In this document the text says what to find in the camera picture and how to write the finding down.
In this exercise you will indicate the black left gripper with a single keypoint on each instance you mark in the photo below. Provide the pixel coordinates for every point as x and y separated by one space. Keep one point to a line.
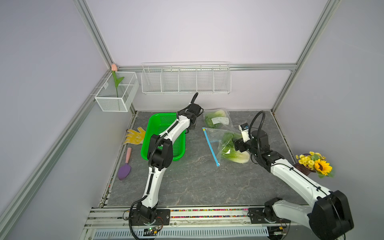
192 127

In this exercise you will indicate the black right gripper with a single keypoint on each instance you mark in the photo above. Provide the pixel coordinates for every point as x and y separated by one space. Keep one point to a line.
239 143

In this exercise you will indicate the clear blue-zip zip-top bag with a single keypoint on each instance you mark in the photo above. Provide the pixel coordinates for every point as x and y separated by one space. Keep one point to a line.
214 137

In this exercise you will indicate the green chinese cabbage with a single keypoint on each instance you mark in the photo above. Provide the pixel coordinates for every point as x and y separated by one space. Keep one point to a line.
228 151

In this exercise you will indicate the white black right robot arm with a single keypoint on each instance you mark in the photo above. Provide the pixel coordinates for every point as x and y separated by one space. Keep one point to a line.
327 212

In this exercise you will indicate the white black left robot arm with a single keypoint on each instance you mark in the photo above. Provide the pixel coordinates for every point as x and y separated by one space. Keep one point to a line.
160 156

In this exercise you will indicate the back zip-top bag with label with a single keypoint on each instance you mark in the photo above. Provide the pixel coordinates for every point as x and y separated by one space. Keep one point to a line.
228 116

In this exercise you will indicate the green plastic perforated basket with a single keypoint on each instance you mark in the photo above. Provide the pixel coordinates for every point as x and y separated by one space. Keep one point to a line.
158 124

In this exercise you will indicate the sunflower bouquet in pot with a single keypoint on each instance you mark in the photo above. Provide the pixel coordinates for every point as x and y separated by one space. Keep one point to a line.
314 163

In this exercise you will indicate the yellow dotted work glove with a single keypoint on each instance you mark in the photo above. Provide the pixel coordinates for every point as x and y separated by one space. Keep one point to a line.
135 137

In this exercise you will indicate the pink artificial tulip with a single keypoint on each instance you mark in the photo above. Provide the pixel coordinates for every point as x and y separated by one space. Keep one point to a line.
117 80

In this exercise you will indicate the purple pink garden trowel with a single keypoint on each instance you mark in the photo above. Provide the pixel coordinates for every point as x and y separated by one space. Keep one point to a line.
125 169

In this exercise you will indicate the long white wire shelf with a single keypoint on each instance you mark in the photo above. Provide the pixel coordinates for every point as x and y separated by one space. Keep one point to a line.
169 78

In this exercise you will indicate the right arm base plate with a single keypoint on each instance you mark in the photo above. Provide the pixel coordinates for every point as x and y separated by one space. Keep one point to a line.
261 216

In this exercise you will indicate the aluminium mounting rail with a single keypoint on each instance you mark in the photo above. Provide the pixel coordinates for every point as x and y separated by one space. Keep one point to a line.
180 217

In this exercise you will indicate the white vented cable duct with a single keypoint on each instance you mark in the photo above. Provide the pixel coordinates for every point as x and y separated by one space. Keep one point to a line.
184 233

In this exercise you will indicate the small white wire basket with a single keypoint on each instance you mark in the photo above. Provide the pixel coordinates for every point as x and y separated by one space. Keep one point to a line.
106 96

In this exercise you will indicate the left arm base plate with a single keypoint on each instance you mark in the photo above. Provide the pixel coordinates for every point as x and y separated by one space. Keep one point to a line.
155 218

